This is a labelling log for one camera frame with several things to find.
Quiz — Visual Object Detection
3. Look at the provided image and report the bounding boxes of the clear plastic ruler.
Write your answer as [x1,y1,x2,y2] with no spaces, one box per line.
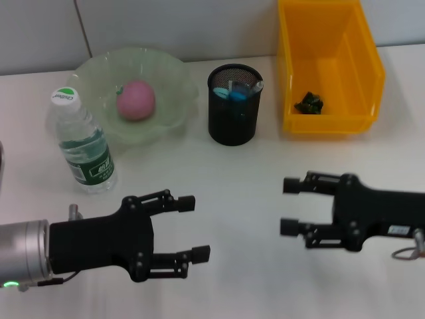
[228,79,248,94]

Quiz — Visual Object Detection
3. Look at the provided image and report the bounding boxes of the green plastic wrapper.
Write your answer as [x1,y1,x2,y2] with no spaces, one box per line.
[294,91,325,116]

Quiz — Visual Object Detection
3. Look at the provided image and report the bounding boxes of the yellow plastic bin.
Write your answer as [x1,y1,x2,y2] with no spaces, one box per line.
[277,0,386,135]

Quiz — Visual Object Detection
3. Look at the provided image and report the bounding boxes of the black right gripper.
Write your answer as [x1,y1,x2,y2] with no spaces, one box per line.
[279,171,425,253]

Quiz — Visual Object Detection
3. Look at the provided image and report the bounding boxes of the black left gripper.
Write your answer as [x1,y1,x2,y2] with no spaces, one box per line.
[48,189,212,283]

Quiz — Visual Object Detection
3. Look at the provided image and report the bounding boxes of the green glass fruit plate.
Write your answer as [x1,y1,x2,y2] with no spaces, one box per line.
[61,46,201,147]

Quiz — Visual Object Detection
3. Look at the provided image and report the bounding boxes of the black mesh pen holder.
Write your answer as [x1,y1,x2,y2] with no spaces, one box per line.
[207,63,264,147]

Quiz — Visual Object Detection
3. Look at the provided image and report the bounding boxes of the grey white ballpoint pen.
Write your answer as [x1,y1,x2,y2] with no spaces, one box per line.
[244,80,264,100]

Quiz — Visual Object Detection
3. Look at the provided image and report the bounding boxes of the right gripper plug and cable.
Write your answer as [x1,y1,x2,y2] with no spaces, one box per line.
[391,228,425,262]

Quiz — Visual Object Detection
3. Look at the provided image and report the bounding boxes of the blue scissors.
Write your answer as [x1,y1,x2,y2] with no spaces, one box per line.
[212,86,250,104]

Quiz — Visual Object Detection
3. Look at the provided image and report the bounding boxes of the pink toy peach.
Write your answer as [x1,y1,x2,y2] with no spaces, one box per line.
[116,79,156,122]

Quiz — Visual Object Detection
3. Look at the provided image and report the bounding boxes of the clear green-label water bottle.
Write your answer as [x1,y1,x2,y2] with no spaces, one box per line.
[48,85,118,194]

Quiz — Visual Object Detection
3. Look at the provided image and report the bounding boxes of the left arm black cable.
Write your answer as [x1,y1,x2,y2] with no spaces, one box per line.
[18,271,80,292]

